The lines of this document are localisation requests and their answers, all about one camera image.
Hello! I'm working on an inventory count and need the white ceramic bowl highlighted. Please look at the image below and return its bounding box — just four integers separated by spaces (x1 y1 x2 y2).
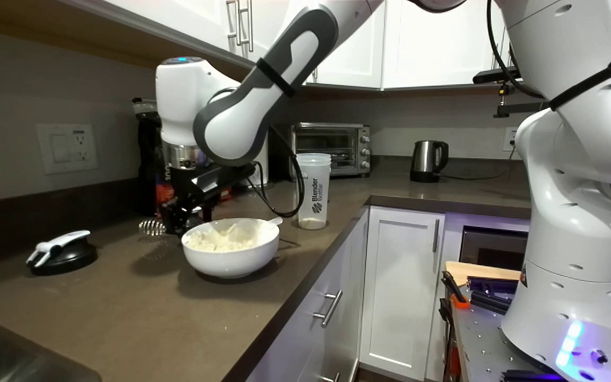
178 216 282 281

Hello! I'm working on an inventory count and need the silver toaster oven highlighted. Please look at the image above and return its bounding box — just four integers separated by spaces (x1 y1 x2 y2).
292 121 373 178

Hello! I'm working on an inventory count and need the wooden board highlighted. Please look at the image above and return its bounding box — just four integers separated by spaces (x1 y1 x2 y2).
444 259 524 287

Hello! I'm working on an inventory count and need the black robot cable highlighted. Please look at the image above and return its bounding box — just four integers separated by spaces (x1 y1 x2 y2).
246 125 309 221

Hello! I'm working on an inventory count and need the small white wall socket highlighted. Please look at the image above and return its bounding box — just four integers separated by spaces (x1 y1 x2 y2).
504 125 524 155

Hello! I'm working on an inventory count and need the dark built-in appliance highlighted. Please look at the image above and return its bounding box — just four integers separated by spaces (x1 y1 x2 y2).
458 224 531 271

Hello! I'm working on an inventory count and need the white lower drawer cabinet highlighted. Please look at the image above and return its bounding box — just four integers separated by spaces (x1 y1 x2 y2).
244 208 372 382

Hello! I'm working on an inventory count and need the steel electric kettle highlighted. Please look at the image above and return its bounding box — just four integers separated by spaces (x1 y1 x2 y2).
407 139 453 184

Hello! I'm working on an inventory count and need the white corner cabinet door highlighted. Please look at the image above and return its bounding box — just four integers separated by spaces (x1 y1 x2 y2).
358 203 449 381

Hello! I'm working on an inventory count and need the black bar camera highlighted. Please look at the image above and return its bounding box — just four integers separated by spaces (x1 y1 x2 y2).
472 67 515 88

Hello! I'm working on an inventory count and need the black white object left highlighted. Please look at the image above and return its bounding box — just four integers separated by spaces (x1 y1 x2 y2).
24 227 101 276

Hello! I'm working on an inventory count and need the silver wire whisk ball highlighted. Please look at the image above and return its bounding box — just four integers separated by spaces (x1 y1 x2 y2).
136 216 169 241

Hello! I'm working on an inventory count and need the black orange clamp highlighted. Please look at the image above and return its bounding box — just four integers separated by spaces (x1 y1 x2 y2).
440 269 476 313

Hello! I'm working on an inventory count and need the black whey protein bag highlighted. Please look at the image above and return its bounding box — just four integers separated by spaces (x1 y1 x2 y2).
133 96 171 219

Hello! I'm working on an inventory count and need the tall clear shaker bottle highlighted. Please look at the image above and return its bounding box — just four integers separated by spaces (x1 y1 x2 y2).
296 151 334 231

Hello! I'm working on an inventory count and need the stainless steel sink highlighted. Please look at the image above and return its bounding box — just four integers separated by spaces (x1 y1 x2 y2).
0 307 104 382

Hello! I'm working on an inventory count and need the silver upper cabinet handle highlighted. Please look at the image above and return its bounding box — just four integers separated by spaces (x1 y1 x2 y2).
239 0 252 52
224 0 241 46

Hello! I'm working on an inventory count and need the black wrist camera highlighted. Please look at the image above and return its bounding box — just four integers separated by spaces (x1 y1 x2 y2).
204 164 258 200

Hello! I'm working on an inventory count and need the white upper cabinet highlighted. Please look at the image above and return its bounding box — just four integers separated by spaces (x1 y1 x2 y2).
58 0 281 76
304 0 514 94

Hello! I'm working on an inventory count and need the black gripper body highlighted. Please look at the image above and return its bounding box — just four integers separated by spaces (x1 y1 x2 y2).
160 166 216 224

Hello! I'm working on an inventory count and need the white wall outlet plate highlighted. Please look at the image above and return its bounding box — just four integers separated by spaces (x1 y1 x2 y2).
37 121 101 176

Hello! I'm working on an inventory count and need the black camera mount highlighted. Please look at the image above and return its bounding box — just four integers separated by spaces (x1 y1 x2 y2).
493 78 553 120

